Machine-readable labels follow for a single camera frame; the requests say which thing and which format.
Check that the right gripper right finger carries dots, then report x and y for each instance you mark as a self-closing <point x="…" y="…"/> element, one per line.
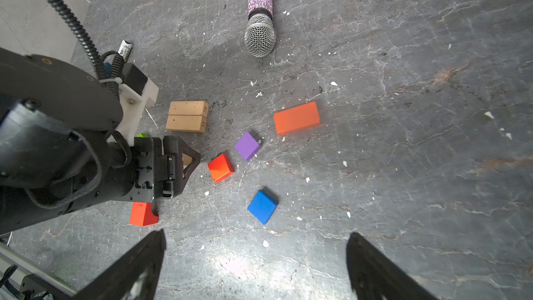
<point x="373" y="276"/>

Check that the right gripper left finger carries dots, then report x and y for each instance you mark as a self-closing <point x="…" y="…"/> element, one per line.
<point x="134" y="276"/>

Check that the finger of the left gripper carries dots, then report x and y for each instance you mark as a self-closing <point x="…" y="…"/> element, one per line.
<point x="188" y="160"/>

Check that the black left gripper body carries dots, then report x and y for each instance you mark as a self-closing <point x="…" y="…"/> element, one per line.
<point x="155" y="169"/>

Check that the natural wood block 31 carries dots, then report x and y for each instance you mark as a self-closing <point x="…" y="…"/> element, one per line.
<point x="187" y="123"/>

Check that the natural wood block 58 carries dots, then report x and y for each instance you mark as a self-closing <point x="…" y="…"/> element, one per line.
<point x="189" y="108"/>

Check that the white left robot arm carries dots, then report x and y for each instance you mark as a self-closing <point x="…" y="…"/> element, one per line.
<point x="68" y="143"/>

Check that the red cube block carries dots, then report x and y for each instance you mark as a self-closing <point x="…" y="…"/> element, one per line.
<point x="220" y="168"/>

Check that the red long block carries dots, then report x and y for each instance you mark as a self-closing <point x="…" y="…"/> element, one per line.
<point x="142" y="215"/>

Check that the purple cube block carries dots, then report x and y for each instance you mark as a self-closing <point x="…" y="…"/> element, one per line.
<point x="247" y="146"/>

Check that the blue cube block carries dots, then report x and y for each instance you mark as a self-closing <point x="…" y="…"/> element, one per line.
<point x="262" y="206"/>

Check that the orange-red long block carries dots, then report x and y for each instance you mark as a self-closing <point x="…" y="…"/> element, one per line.
<point x="297" y="119"/>

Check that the blue white marker pen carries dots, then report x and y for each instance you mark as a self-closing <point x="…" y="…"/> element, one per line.
<point x="125" y="49"/>

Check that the purple glitter microphone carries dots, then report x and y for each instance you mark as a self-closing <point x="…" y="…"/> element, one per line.
<point x="260" y="35"/>

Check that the aluminium mounting rail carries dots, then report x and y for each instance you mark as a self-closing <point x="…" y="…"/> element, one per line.
<point x="23" y="279"/>

